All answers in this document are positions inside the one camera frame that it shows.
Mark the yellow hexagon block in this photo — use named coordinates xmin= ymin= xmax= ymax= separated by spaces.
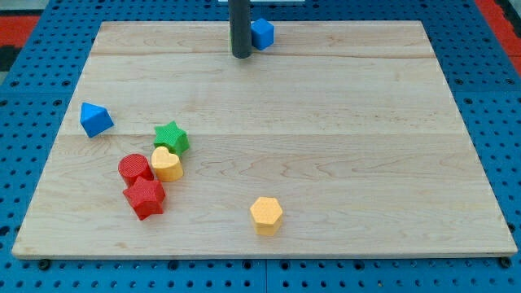
xmin=249 ymin=197 xmax=283 ymax=236

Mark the light wooden board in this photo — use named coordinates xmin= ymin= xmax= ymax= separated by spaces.
xmin=12 ymin=21 xmax=518 ymax=260

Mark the green star block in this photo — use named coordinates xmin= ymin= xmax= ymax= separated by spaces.
xmin=153 ymin=120 xmax=190 ymax=156

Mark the yellow heart block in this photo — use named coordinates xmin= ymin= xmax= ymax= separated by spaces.
xmin=151 ymin=146 xmax=184 ymax=182

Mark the blue cube block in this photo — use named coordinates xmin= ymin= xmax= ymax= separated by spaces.
xmin=251 ymin=18 xmax=274 ymax=50

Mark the red star block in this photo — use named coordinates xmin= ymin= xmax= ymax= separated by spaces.
xmin=123 ymin=177 xmax=166 ymax=221

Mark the red cylinder block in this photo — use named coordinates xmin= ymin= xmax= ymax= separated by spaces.
xmin=117 ymin=154 xmax=154 ymax=187

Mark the blue triangular prism block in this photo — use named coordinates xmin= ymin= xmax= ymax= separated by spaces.
xmin=80 ymin=103 xmax=114 ymax=138

